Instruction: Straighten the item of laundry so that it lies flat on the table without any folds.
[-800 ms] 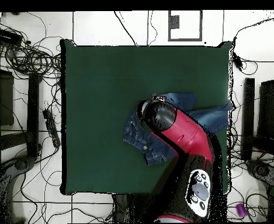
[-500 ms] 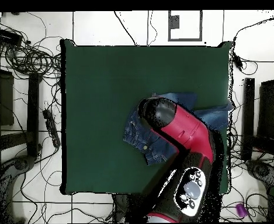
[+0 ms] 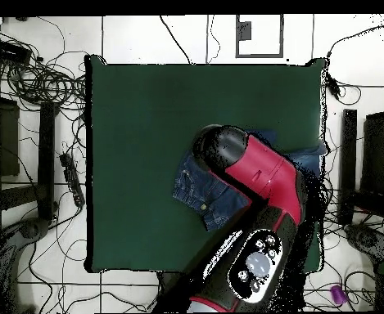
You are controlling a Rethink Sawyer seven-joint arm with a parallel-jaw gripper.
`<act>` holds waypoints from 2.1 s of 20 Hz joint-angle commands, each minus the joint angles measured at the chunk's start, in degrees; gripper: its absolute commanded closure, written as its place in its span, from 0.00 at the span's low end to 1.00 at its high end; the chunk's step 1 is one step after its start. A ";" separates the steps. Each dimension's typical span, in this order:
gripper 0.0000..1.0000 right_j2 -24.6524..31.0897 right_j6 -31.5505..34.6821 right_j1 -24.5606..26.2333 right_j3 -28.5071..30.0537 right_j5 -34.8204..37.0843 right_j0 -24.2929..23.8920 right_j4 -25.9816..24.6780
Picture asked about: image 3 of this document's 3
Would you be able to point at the blue denim jeans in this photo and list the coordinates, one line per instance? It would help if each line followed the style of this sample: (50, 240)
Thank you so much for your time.
(204, 196)

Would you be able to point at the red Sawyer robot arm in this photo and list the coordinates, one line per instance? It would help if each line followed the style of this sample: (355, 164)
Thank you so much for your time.
(263, 170)

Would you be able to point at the dark green table cloth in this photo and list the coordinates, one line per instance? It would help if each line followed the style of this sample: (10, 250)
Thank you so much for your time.
(139, 130)

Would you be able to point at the black power strip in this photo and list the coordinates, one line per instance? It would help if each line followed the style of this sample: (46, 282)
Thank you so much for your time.
(72, 178)

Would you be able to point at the black power adapter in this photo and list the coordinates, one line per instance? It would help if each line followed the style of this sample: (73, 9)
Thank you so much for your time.
(333, 87)

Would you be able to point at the purple object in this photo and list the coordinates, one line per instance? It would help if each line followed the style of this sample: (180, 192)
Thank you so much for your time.
(338, 294)

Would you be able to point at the black box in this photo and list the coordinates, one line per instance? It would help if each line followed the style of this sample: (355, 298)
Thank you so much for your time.
(8, 50)

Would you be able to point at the black table frame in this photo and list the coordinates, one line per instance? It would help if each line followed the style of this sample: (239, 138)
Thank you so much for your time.
(46, 147)
(348, 147)

